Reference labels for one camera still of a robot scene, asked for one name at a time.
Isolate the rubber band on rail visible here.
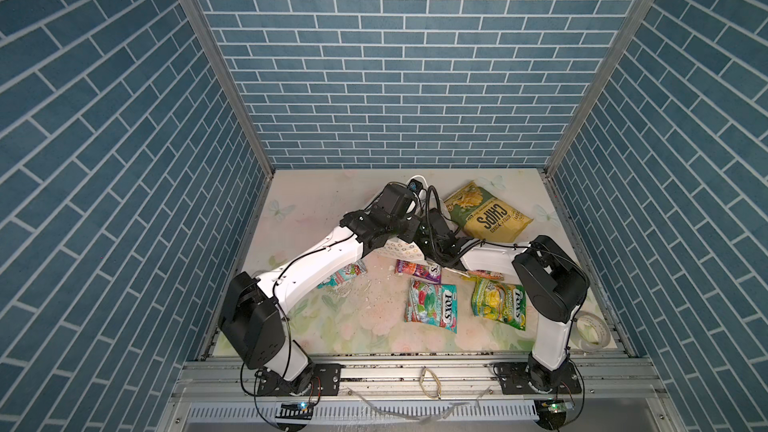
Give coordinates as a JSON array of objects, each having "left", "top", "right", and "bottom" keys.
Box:
[{"left": 418, "top": 367, "right": 443, "bottom": 400}]

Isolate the aluminium left corner post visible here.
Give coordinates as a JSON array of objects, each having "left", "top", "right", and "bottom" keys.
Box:
[{"left": 178, "top": 0, "right": 275, "bottom": 181}]

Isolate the teal snack packet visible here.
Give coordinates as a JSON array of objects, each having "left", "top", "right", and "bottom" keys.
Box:
[{"left": 405, "top": 280, "right": 458, "bottom": 333}]

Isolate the white cable duct strip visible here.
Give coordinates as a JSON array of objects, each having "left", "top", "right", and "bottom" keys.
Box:
[{"left": 186, "top": 400, "right": 539, "bottom": 425}]

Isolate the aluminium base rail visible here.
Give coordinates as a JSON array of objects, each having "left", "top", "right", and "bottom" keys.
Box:
[{"left": 171, "top": 353, "right": 667, "bottom": 403}]

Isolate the yellow chips bag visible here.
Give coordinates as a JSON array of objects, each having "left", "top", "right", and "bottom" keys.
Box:
[{"left": 444, "top": 181, "right": 533, "bottom": 243}]

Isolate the aluminium right corner post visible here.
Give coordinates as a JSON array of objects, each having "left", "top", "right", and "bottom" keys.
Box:
[{"left": 543, "top": 0, "right": 655, "bottom": 181}]

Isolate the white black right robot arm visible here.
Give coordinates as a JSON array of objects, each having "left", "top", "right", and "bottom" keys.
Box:
[{"left": 416, "top": 208, "right": 590, "bottom": 393}]

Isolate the green Fox's lemon candy bag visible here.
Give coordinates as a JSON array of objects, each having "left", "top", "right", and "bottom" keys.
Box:
[{"left": 471, "top": 279, "right": 527, "bottom": 331}]

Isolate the orange Fox's fruits candy bag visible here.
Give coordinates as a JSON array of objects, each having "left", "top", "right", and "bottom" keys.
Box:
[{"left": 467, "top": 270, "right": 505, "bottom": 282}]

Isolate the purple snack packet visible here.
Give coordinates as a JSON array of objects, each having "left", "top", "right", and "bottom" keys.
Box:
[{"left": 395, "top": 260, "right": 442, "bottom": 285}]

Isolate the black corrugated cable hose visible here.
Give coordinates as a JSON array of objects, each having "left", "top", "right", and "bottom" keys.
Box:
[{"left": 422, "top": 185, "right": 529, "bottom": 253}]

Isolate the green Fox's mint candy bag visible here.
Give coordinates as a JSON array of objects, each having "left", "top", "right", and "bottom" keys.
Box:
[{"left": 317, "top": 260, "right": 367, "bottom": 289}]

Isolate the white printed paper bag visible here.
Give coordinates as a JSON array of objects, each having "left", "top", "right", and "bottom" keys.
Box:
[{"left": 376, "top": 191, "right": 428, "bottom": 264}]

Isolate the aluminium corner post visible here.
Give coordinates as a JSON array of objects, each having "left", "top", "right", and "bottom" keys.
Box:
[
  {"left": 543, "top": 0, "right": 655, "bottom": 181},
  {"left": 178, "top": 0, "right": 275, "bottom": 181}
]

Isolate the clear tape roll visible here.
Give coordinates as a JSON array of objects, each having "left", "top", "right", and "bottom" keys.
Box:
[{"left": 571, "top": 311, "right": 612, "bottom": 352}]

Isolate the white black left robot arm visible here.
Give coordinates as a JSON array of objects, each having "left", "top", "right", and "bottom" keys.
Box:
[{"left": 218, "top": 178, "right": 424, "bottom": 393}]

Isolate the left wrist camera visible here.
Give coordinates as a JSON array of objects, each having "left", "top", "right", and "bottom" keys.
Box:
[{"left": 407, "top": 175, "right": 429, "bottom": 196}]

